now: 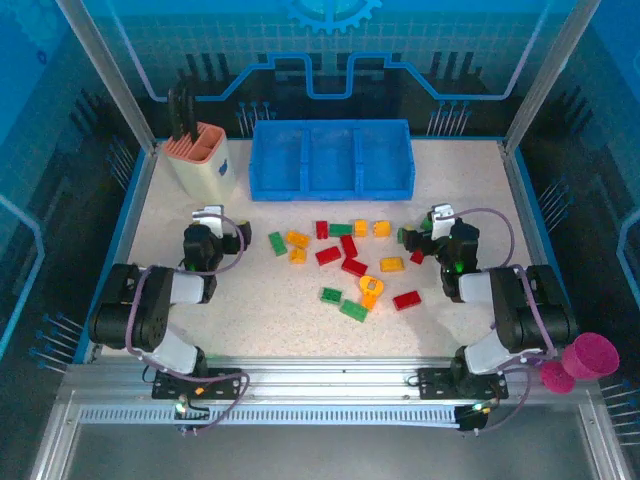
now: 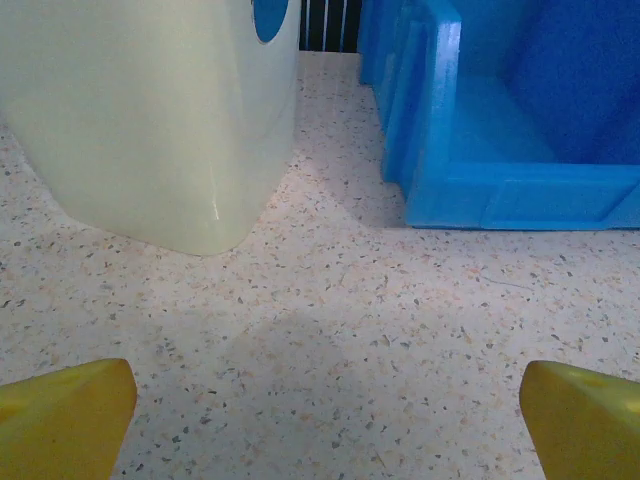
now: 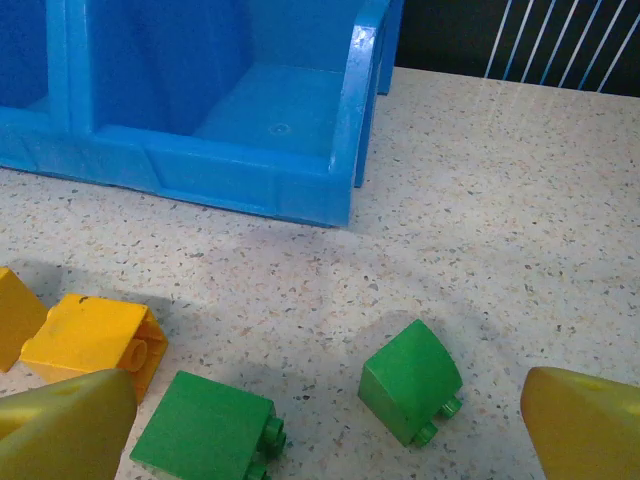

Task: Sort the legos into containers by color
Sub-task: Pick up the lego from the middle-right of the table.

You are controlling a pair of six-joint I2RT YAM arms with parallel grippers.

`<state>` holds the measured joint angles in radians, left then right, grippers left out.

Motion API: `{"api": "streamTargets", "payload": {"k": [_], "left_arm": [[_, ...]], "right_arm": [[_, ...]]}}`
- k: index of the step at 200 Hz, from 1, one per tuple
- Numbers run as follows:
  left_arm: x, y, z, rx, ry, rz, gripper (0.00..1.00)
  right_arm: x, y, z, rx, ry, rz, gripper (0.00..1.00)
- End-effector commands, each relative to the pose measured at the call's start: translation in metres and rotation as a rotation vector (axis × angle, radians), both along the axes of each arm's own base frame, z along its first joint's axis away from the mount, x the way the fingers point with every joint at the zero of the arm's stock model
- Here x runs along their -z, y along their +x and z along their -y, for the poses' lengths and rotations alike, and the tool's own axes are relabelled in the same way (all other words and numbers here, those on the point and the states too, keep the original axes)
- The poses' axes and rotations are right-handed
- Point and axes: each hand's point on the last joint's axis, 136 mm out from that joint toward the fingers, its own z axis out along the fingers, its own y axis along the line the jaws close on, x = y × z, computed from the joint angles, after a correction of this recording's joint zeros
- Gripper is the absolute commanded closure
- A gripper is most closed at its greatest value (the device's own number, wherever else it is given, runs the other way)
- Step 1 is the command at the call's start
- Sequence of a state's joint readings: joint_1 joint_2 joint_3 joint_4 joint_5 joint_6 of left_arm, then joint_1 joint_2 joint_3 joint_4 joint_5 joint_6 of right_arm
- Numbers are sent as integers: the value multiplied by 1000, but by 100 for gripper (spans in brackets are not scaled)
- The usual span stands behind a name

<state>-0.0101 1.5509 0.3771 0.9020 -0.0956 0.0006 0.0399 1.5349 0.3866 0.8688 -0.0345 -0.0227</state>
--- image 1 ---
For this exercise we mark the green lego brick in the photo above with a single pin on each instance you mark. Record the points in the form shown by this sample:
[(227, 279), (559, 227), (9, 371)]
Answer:
[(354, 310), (331, 294), (340, 229), (426, 220), (277, 243), (402, 235)]

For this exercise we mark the red lego brick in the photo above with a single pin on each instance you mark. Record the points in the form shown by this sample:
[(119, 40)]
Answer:
[(322, 229), (407, 300), (328, 255), (417, 258), (349, 246), (354, 266)]

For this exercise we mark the orange lego brick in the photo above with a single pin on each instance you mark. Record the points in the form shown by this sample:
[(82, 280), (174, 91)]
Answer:
[(369, 300), (392, 264), (297, 255), (382, 229), (298, 238), (360, 228)]

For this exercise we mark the blue three-compartment bin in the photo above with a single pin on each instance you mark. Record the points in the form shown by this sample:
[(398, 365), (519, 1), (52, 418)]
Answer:
[(280, 192)]

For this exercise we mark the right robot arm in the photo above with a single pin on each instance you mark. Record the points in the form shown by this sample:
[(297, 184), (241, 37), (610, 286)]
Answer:
[(525, 310)]

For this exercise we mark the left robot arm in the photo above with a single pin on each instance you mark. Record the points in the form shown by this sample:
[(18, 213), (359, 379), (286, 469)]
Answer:
[(150, 310)]

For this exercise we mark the beige utensil holder pink rim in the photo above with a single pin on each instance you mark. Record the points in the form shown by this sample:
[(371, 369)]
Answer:
[(205, 175)]

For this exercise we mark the small magenta cup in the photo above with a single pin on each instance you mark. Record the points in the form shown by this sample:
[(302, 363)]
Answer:
[(556, 377)]

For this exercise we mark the large magenta cup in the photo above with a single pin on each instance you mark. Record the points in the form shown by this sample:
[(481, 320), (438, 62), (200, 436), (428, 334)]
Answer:
[(595, 355)]

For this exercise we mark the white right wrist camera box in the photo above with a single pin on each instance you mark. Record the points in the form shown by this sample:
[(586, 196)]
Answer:
[(442, 222)]

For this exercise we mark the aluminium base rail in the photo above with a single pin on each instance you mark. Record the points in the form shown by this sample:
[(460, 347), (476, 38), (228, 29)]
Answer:
[(325, 385)]

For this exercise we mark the aluminium frame post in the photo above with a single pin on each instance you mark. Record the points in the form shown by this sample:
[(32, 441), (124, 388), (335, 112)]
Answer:
[(547, 75), (107, 75)]

